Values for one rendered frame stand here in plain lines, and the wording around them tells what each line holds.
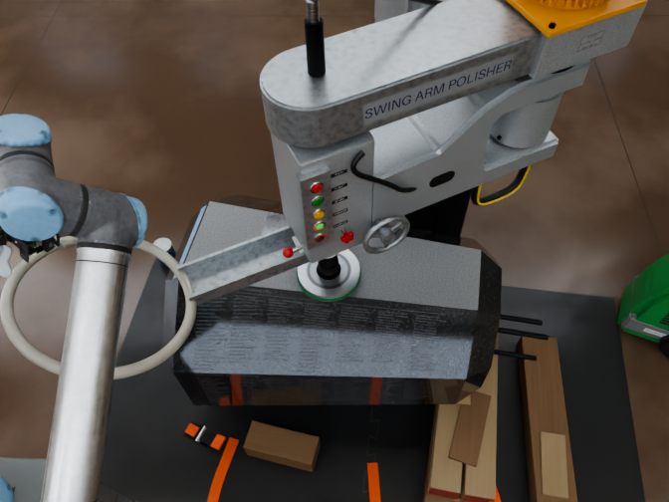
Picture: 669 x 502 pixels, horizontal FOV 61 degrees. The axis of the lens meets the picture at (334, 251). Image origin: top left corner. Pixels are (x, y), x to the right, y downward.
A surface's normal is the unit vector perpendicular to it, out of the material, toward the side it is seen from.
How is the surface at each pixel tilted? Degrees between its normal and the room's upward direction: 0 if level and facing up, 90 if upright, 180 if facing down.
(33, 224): 86
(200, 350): 45
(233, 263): 2
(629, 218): 0
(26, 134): 24
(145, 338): 0
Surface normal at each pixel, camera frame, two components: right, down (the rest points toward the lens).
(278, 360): -0.11, 0.18
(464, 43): -0.03, -0.57
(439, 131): -0.60, -0.20
